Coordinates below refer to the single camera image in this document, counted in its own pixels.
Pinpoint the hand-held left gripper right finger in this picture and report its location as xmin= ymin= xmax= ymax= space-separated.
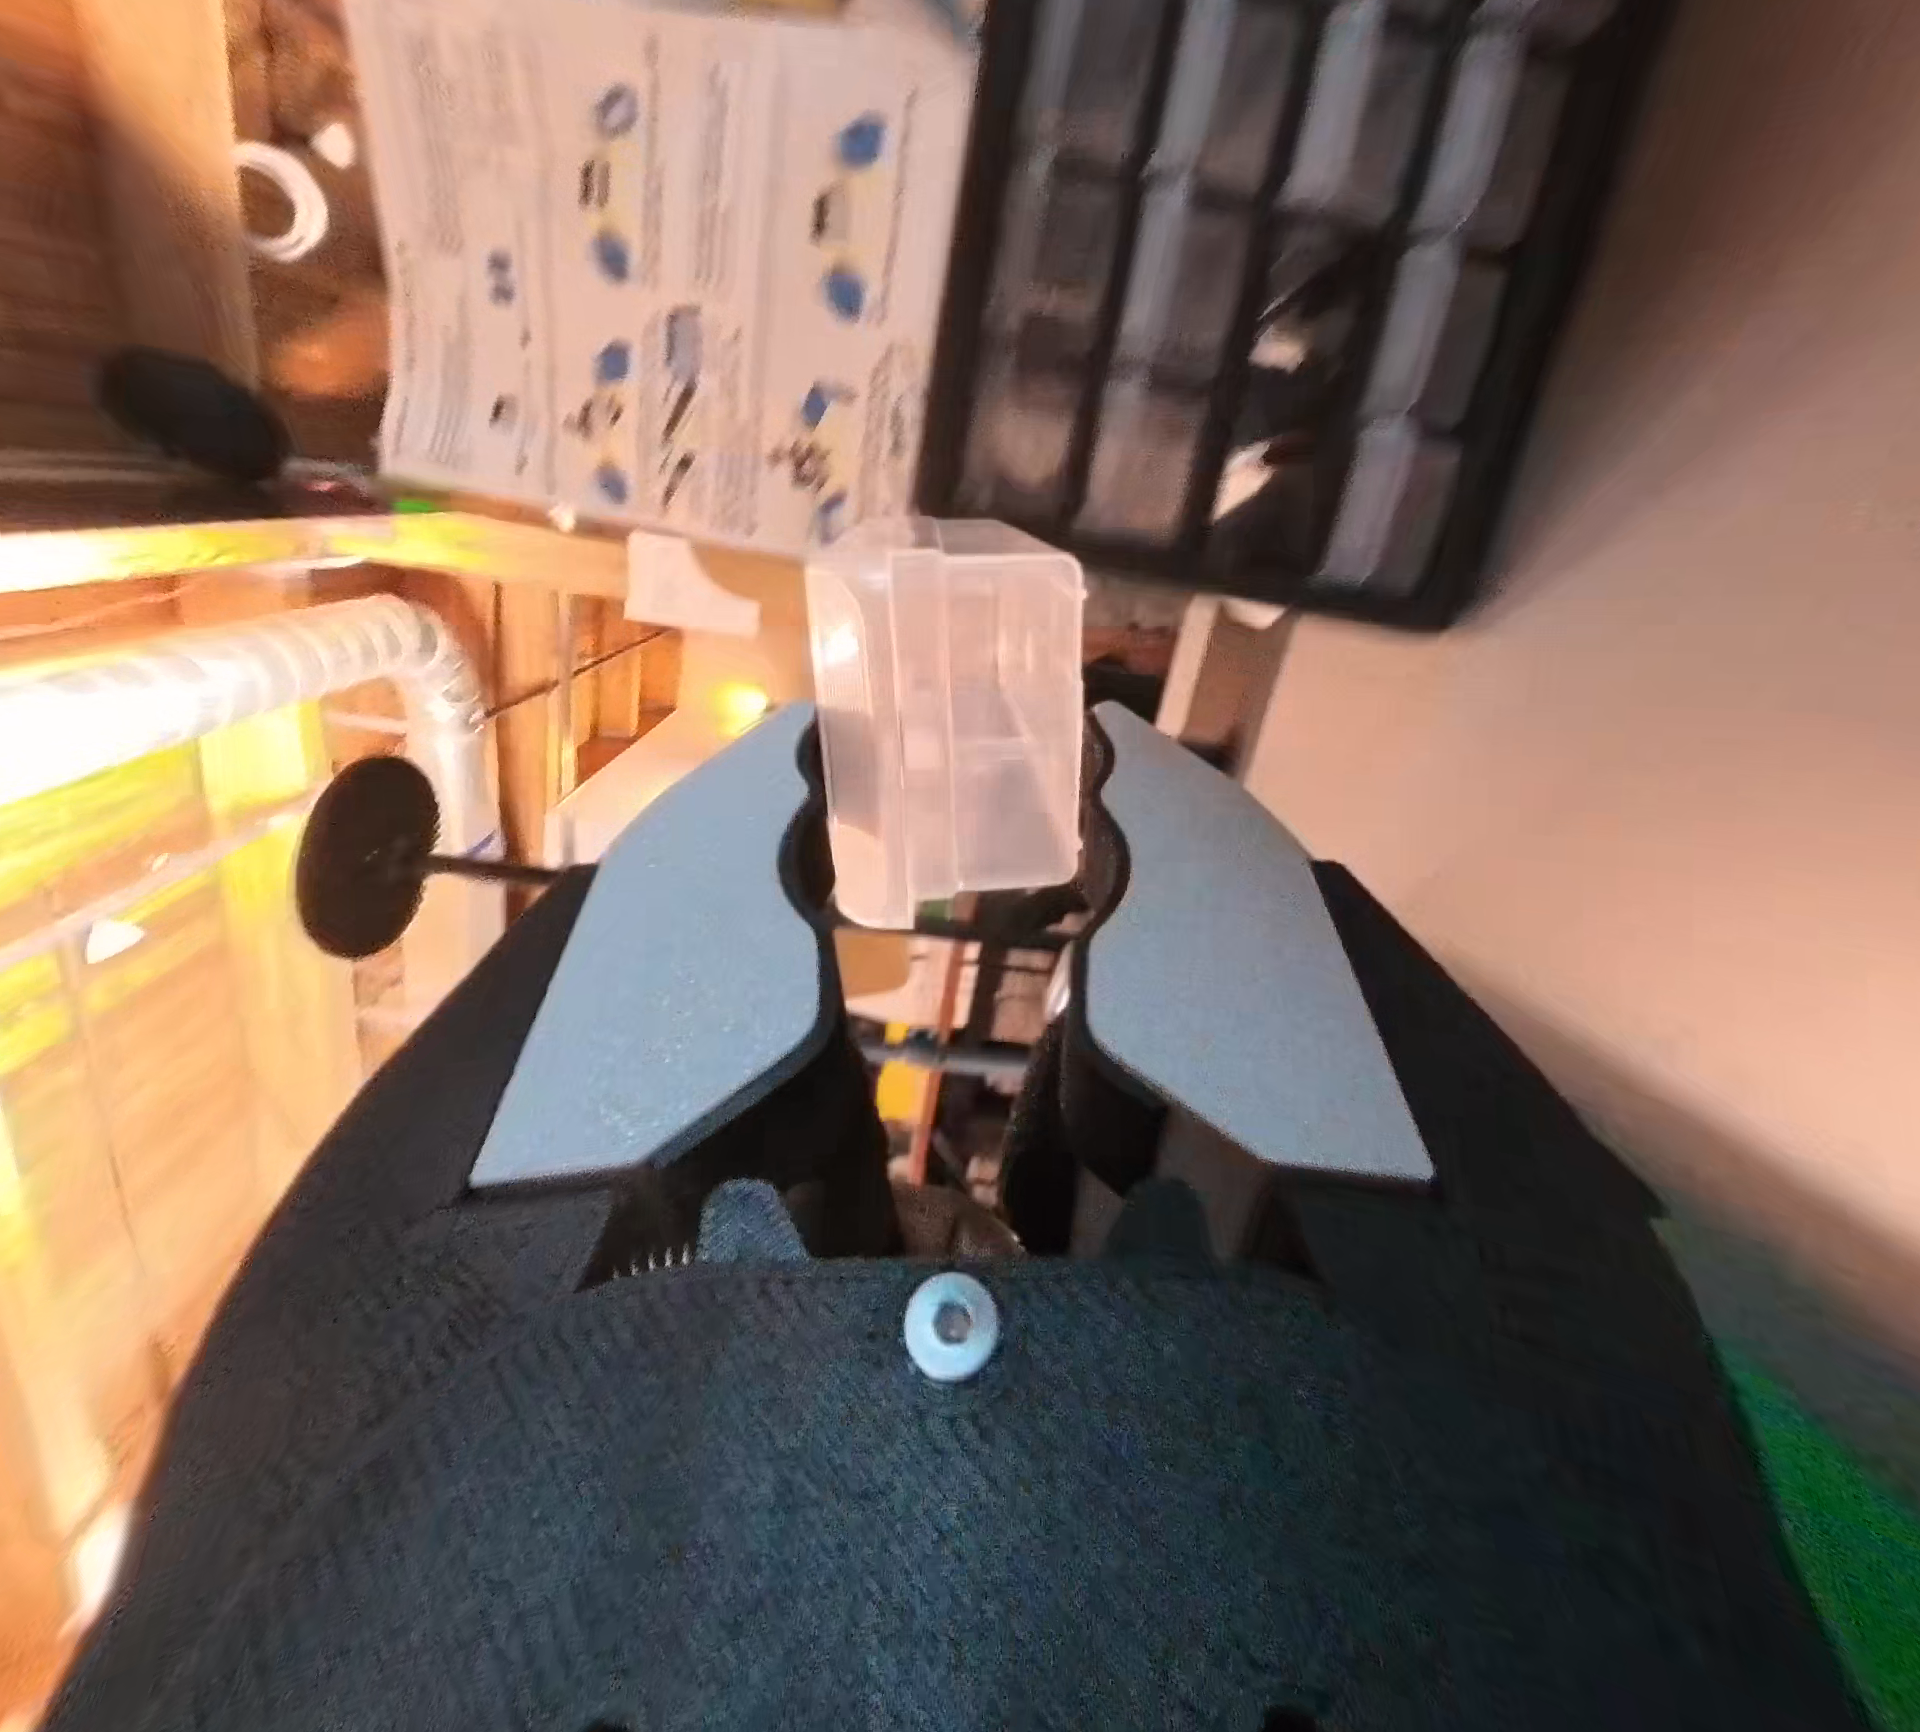
xmin=1073 ymin=701 xmax=1438 ymax=1260

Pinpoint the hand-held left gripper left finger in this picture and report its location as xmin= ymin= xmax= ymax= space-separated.
xmin=467 ymin=701 xmax=846 ymax=1190

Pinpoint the clear plastic drawer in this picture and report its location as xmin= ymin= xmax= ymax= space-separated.
xmin=808 ymin=515 xmax=1091 ymax=930

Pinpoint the green plastic bin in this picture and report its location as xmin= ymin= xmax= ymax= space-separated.
xmin=1665 ymin=1190 xmax=1920 ymax=1732

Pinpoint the black drawer cabinet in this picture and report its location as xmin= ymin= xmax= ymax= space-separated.
xmin=917 ymin=0 xmax=1721 ymax=636

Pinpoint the group of clear drawers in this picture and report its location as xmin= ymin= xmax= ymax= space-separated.
xmin=963 ymin=0 xmax=1675 ymax=596

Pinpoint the person's left hand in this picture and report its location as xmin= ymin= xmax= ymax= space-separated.
xmin=898 ymin=1181 xmax=1009 ymax=1260

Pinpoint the black round disc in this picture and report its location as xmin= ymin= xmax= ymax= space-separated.
xmin=298 ymin=755 xmax=579 ymax=958

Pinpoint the white instruction poster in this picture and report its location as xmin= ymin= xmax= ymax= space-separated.
xmin=337 ymin=0 xmax=985 ymax=557

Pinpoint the silver ventilation duct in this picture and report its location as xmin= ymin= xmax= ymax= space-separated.
xmin=0 ymin=596 xmax=504 ymax=889

